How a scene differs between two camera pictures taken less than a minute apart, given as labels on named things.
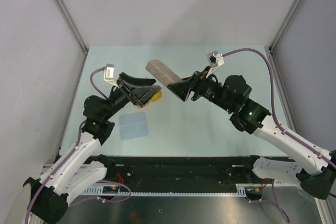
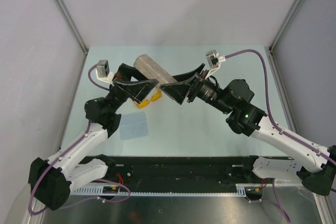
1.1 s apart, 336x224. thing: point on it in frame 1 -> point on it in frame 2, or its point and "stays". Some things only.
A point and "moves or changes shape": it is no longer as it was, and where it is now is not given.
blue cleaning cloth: x=133 y=125 stays
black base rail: x=179 y=172 stays
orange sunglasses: x=155 y=97 stays
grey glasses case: x=163 y=72 moves or changes shape
